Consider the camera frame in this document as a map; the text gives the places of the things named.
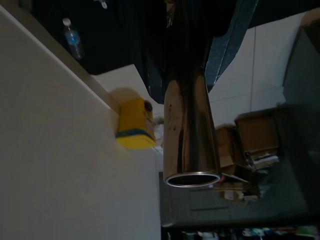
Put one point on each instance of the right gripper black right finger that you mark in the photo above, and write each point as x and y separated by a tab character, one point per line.
225	50

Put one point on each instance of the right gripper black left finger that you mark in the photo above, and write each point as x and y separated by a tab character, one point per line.
150	62

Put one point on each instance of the black floor mat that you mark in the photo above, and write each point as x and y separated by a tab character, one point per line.
100	50

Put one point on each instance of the yellow box with blue stripe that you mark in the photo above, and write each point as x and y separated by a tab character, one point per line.
135	125

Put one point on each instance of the clear water bottle white cap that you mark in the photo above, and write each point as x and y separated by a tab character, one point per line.
73	40

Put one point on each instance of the large brown cardboard box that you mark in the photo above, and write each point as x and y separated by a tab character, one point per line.
257	133

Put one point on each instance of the small brown cardboard box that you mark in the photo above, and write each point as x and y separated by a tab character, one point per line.
226	147

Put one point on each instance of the stack of white papers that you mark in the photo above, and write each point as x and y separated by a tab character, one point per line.
263	160

